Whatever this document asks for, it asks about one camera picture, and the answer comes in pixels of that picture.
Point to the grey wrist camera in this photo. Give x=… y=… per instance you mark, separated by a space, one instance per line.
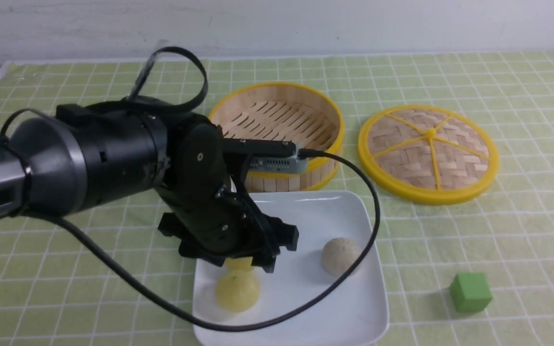
x=269 y=156

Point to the bamboo steamer basket yellow rim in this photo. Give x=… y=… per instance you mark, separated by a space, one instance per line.
x=283 y=111

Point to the beige steamed bun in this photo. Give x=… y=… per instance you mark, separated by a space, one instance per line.
x=338 y=255

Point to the green checkered tablecloth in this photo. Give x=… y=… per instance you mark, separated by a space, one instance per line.
x=53 y=292

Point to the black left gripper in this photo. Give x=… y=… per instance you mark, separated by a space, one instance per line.
x=212 y=212

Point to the green cube block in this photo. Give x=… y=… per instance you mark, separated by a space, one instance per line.
x=470 y=292

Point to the yellow steamed bun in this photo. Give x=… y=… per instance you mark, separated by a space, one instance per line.
x=242 y=264
x=237 y=291

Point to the woven bamboo steamer lid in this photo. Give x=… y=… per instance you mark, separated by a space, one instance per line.
x=428 y=155

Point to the white square plate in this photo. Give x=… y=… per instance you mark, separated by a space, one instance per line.
x=355 y=314

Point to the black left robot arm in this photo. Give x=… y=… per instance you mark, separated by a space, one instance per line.
x=84 y=157

